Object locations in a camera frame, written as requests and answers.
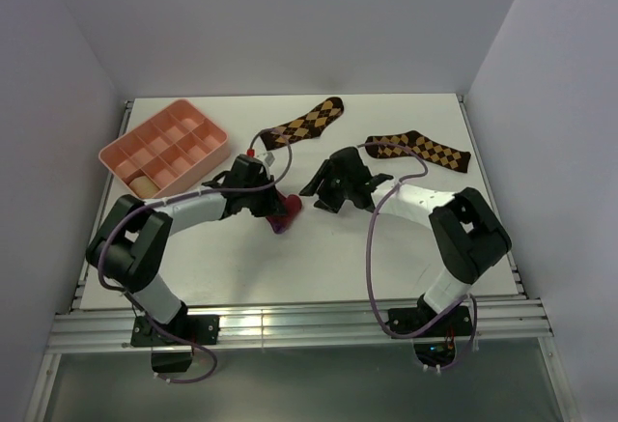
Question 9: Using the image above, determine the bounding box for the brown argyle sock left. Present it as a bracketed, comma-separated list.
[258, 97, 345, 151]

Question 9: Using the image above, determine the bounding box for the purple cable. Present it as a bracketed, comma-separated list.
[97, 127, 294, 384]
[356, 141, 479, 375]

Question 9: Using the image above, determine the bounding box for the brown argyle sock right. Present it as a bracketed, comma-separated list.
[364, 130, 471, 174]

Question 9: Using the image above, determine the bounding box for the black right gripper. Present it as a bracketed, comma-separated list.
[299, 159, 352, 214]

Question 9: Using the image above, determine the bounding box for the tan maroon purple-striped sock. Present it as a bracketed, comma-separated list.
[128, 176, 159, 199]

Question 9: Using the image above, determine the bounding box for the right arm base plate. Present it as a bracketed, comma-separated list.
[386, 305, 473, 339]

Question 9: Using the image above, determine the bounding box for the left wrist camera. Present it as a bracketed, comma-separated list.
[224, 153, 274, 188]

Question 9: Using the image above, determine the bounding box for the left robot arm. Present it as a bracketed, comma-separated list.
[86, 184, 302, 344]

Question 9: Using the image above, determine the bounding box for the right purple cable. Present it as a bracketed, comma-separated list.
[356, 141, 479, 375]

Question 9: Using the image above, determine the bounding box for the brown argyle sock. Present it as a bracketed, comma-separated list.
[258, 97, 345, 151]
[364, 130, 471, 174]

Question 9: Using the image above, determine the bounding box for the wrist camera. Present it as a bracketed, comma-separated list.
[329, 147, 394, 189]
[224, 153, 274, 188]

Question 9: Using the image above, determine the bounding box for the maroon purple orange-toe sock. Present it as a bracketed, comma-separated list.
[267, 193, 302, 235]

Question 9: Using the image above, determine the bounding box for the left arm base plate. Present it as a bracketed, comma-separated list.
[130, 315, 220, 348]

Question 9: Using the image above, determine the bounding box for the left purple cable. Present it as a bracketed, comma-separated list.
[97, 127, 294, 384]

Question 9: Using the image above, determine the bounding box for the pink divided organizer tray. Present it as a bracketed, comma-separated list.
[98, 99, 230, 199]

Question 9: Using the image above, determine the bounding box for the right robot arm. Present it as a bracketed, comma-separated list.
[300, 158, 512, 335]

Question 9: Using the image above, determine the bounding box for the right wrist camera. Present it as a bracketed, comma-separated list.
[329, 147, 394, 189]

